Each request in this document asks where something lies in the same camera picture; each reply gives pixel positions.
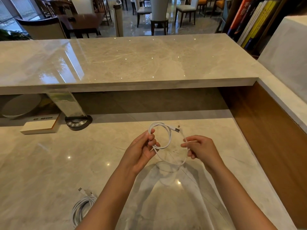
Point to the person's left hand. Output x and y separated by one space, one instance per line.
139 155

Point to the person's right hand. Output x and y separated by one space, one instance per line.
206 150

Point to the person's right forearm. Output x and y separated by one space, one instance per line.
239 203

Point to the person's left forearm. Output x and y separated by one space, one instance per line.
108 203

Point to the black round button base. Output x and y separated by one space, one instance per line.
78 123

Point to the clear acrylic sign holder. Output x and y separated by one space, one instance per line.
67 104

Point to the dark yellow printed packet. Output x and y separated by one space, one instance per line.
49 105

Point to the white flat box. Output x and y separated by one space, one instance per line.
38 126

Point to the round grey plate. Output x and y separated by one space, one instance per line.
20 105

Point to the row of upright books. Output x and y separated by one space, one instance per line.
254 23

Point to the teal chair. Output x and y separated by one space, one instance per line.
226 9

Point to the dark wooden bookshelf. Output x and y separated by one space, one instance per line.
235 7

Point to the dark wooden table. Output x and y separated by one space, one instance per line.
82 19

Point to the orange chair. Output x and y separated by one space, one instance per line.
202 1
220 3

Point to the tall white high-back chair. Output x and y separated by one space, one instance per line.
159 7

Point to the curved beige armchair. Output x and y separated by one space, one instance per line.
43 29

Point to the white cushioned wooden armchair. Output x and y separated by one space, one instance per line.
82 4

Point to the green potted plant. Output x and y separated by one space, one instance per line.
12 35

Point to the dark wooden frame armchair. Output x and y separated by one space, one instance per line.
102 7
51 7

